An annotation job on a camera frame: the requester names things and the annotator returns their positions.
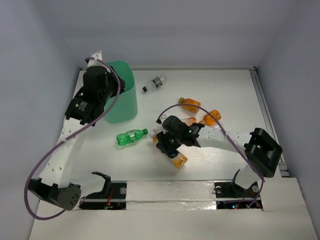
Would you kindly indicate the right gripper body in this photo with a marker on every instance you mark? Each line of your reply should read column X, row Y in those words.
column 169, row 142

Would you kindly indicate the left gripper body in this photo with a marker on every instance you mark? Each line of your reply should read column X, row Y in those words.
column 116, row 83

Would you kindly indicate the clear bottle orange label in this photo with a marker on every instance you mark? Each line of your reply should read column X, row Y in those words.
column 189, row 121

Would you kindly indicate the orange juice bottle blue label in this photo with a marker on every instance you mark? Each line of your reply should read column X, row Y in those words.
column 176, row 157

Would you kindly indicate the green Sprite bottle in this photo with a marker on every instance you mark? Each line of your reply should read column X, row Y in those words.
column 130, row 136

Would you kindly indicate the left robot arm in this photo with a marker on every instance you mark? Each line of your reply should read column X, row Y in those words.
column 49, row 180

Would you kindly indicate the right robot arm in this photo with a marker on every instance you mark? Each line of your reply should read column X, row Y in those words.
column 259, row 150

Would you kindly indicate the green plastic bin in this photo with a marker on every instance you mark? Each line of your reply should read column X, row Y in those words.
column 126, row 107

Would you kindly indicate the amber ribbed orange bottle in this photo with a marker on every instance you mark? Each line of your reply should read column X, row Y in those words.
column 189, row 104

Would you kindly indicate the small orange juice bottle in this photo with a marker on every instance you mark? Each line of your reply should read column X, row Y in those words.
column 210, row 119

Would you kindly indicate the clear Pepsi bottle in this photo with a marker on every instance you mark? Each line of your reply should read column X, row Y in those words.
column 154, row 84

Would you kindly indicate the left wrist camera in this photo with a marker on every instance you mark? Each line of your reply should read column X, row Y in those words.
column 94, row 60

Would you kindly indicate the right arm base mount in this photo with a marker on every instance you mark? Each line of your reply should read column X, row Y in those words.
column 231, row 196

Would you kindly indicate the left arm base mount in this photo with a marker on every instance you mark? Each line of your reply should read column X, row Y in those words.
column 110, row 196

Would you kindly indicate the aluminium rail right edge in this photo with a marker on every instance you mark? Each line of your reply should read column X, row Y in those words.
column 283, row 169

